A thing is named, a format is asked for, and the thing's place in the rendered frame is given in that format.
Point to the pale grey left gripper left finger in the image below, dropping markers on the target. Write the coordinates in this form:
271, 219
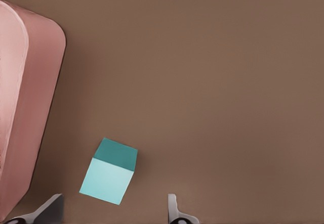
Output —
48, 210

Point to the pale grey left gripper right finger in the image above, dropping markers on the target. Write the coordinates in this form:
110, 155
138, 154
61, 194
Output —
173, 210

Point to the light blue cube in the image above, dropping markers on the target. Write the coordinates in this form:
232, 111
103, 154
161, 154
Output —
107, 176

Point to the pink rounded box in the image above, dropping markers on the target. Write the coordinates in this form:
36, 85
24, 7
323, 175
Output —
27, 107

